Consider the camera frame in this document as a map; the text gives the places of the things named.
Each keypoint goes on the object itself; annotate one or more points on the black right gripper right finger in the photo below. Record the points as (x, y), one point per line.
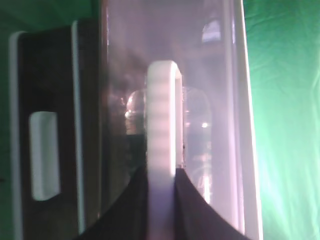
(194, 218)

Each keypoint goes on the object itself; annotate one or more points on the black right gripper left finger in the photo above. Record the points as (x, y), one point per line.
(127, 218)

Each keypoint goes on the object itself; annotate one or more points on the green cloth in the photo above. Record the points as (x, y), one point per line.
(283, 43)

